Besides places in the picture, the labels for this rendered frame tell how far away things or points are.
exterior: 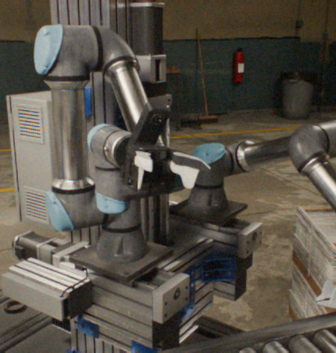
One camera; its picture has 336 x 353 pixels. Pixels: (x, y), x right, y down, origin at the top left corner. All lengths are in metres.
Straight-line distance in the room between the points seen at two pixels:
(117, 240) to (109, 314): 0.24
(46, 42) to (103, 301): 0.75
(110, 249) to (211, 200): 0.52
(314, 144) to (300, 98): 7.18
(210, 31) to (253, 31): 0.78
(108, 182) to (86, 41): 0.38
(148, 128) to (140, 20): 0.70
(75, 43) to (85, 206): 0.42
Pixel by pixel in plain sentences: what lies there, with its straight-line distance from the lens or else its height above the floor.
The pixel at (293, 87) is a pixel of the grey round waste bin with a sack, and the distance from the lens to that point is 8.63.
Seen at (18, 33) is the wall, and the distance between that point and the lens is 7.69.
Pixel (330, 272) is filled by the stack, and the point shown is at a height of 0.74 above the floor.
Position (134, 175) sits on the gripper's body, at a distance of 0.93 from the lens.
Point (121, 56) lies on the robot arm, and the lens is 1.30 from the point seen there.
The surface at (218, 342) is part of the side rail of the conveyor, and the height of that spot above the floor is 0.80.
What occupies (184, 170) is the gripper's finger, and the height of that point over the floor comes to 1.21.
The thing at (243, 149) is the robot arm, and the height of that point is 1.04.
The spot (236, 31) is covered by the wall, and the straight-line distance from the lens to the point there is 8.69.
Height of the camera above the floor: 1.45
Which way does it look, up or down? 16 degrees down
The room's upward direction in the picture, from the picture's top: straight up
